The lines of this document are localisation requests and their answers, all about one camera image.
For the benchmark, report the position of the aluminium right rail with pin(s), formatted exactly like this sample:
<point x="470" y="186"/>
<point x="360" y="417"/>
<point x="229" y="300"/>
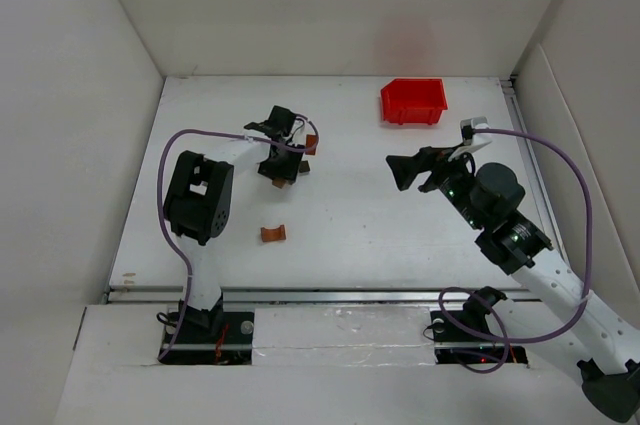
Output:
<point x="546" y="218"/>

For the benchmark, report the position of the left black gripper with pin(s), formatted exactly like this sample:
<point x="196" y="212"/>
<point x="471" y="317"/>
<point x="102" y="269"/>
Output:
<point x="282" y="163"/>

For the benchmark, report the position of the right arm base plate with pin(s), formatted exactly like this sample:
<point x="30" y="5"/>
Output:
<point x="454" y="346"/>

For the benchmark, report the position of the red plastic bin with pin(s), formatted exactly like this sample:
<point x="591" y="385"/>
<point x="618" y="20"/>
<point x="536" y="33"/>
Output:
<point x="413" y="101"/>

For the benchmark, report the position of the aluminium front rail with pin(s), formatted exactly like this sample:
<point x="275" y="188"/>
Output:
<point x="275" y="296"/>

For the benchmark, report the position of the light long wood block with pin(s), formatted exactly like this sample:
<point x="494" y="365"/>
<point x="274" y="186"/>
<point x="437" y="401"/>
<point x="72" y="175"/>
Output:
<point x="279" y="183"/>

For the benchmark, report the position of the aluminium rail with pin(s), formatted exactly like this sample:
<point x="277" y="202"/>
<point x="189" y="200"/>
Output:
<point x="546" y="218"/>
<point x="275" y="296"/>

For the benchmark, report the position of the reddish short wood block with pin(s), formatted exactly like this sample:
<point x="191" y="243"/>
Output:
<point x="311" y="144"/>

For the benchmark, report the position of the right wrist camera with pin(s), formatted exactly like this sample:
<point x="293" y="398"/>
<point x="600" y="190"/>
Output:
<point x="469" y="127"/>

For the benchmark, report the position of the reddish arch wood block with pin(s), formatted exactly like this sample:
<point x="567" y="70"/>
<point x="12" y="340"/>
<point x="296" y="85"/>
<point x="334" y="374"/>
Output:
<point x="270" y="235"/>

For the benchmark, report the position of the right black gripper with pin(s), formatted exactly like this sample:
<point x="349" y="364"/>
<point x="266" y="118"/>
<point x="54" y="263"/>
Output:
<point x="432" y="171"/>

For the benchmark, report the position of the dark brown wood block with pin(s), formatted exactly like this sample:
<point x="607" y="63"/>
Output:
<point x="304" y="167"/>

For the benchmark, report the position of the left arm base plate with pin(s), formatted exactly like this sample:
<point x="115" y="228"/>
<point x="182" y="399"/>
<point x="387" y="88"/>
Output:
<point x="231" y="345"/>

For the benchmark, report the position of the white foam front panel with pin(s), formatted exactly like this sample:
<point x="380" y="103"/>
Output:
<point x="342" y="336"/>

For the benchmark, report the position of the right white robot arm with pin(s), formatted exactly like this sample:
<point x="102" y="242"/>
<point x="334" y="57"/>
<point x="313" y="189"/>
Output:
<point x="586" y="340"/>

